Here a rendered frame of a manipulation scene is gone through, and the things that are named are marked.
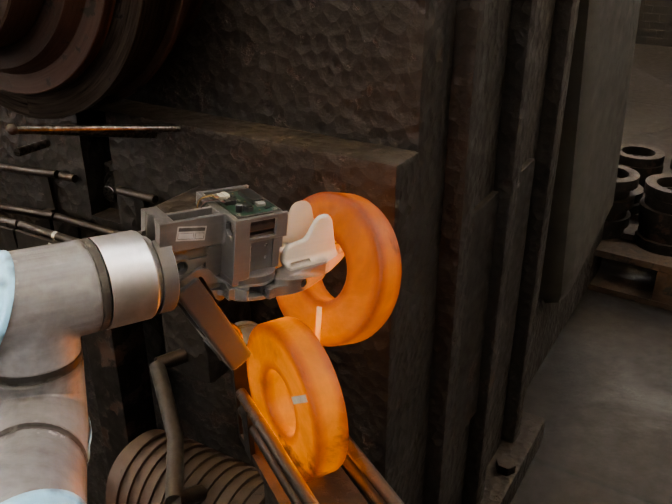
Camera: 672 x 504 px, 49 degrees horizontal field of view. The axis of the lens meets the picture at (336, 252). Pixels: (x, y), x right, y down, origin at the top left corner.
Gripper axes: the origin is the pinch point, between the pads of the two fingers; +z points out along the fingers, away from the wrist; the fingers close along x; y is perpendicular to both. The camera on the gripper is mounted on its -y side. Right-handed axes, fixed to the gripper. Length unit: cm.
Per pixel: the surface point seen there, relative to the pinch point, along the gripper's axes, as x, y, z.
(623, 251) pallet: 55, -57, 159
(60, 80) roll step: 36.4, 9.2, -14.8
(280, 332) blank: -4.7, -4.1, -9.3
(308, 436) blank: -11.0, -11.3, -9.8
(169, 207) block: 24.5, -3.7, -6.4
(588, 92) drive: 35, 2, 89
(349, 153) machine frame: 11.1, 5.7, 9.5
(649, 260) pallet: 46, -56, 160
